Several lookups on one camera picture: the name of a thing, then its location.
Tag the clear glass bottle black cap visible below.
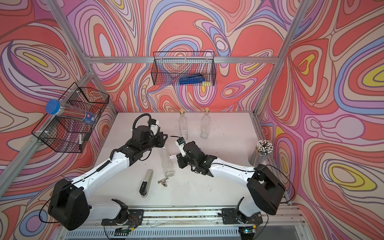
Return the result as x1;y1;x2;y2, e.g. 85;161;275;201
159;147;175;177

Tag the clear glass bottle cork stopper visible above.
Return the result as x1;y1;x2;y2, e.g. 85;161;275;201
179;109;188;140

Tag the clear square bottle with cork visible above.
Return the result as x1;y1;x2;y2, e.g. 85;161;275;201
200;108;211;139

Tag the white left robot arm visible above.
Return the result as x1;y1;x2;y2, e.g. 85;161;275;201
48;125;168;231

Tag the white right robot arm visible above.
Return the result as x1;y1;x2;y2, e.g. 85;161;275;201
175;138;286;217

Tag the small metal clip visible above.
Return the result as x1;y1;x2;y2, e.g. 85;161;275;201
158;177;169;187

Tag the black and beige flat tool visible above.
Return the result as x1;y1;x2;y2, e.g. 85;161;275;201
139;169;154;198

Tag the metal cup of pencils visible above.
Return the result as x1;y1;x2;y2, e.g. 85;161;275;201
249;140;274;167

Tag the blue plastic tool in basket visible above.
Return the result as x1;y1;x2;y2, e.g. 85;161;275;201
179;74;205;85

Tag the black marker in basket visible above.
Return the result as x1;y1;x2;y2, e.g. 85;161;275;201
79;134;83;152

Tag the clear tube with blue cap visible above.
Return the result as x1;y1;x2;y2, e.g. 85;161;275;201
46;99;96;125

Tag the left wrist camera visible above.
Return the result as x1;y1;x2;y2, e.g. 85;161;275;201
149;119;160;136

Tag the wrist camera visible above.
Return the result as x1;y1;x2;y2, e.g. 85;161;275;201
149;119;160;136
176;137;186;157

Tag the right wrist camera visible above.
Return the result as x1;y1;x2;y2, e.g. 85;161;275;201
176;137;186;157

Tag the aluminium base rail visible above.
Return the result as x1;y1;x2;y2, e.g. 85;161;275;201
54;207;310;240

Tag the black wire basket back wall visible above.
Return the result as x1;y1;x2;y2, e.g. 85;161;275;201
151;51;217;87

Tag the black wire basket wall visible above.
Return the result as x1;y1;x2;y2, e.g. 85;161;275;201
151;51;217;87
32;83;110;153

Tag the black wire basket left wall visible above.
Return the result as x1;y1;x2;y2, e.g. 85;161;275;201
32;83;110;153

